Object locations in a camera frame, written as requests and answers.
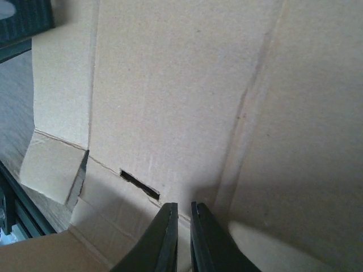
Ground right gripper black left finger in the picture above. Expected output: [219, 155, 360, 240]
[111, 203, 178, 271]

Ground black aluminium frame rail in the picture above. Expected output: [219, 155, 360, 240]
[1, 164, 56, 239]

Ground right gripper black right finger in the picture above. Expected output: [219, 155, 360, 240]
[191, 202, 260, 271]

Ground cardboard box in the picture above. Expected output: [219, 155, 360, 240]
[1, 1, 362, 271]

